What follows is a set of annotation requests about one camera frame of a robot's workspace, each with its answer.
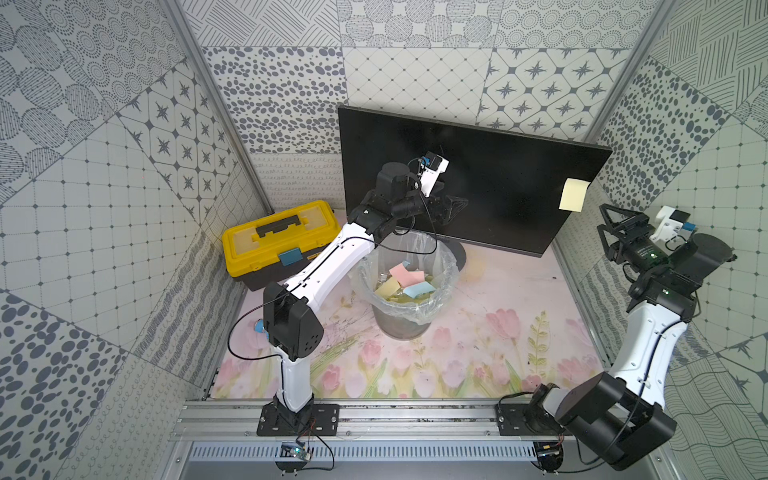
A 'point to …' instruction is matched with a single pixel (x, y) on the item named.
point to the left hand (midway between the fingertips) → (451, 183)
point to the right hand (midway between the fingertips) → (594, 218)
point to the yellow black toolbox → (273, 250)
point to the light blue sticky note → (418, 289)
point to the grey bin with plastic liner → (396, 315)
